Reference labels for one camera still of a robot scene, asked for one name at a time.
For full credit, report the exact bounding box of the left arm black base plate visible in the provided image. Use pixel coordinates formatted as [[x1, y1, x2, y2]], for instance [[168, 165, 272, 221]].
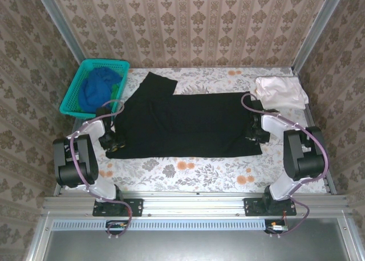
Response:
[[92, 198, 144, 217]]

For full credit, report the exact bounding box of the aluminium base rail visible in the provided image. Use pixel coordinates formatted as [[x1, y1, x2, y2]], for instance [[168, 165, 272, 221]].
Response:
[[41, 191, 353, 218]]

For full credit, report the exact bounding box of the grey metal panel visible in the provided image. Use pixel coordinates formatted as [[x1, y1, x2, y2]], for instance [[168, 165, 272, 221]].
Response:
[[28, 217, 365, 261]]

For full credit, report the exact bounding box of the aluminium frame post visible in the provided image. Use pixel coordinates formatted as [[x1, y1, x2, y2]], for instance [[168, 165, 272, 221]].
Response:
[[292, 0, 347, 74], [33, 0, 86, 65]]

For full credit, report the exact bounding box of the floral tablecloth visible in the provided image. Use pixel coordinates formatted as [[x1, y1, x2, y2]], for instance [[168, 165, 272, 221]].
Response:
[[65, 67, 327, 193]]

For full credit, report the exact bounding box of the black t-shirt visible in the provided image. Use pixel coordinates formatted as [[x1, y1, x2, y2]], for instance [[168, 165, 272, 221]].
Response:
[[105, 72, 263, 160]]

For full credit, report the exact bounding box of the slotted grey cable duct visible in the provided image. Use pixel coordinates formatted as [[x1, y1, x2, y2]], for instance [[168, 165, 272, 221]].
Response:
[[52, 218, 286, 232]]

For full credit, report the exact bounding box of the blue t-shirt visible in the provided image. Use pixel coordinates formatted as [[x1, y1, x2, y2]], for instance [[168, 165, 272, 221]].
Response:
[[78, 67, 123, 113]]

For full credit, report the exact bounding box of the green t-shirt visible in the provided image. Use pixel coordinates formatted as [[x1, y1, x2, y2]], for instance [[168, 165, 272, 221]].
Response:
[[109, 83, 122, 103]]

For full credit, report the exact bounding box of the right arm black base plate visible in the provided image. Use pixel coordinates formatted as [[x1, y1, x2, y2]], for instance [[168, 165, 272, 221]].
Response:
[[244, 197, 297, 217]]

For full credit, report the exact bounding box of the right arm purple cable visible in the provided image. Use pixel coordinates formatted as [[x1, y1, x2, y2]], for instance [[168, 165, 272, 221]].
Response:
[[241, 92, 331, 239]]

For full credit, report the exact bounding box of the white t-shirt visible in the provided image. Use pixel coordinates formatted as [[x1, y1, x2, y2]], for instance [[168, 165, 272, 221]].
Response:
[[255, 76, 310, 111]]

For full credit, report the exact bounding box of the teal plastic basket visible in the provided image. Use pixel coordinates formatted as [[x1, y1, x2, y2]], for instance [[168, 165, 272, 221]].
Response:
[[59, 58, 131, 121]]

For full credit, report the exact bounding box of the small controller board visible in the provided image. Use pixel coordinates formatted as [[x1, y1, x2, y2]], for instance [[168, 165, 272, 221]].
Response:
[[106, 220, 129, 235], [264, 219, 289, 234]]

